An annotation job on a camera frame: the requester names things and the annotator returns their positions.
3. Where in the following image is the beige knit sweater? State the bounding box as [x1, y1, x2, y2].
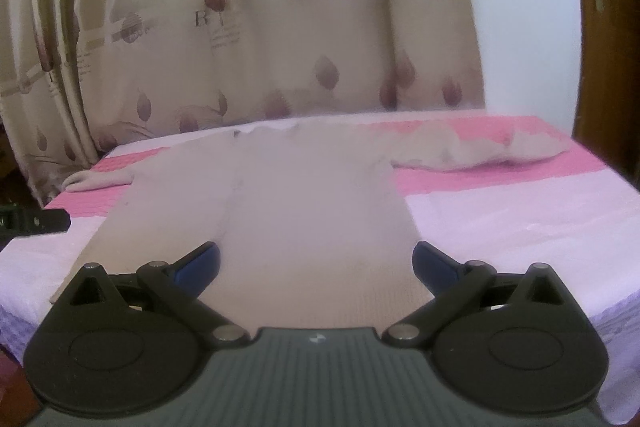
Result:
[64, 121, 567, 332]

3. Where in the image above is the pink checked bed sheet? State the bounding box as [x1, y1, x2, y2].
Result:
[1, 116, 639, 425]

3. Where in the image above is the beige leaf print curtain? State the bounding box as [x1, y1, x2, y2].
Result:
[1, 0, 485, 204]

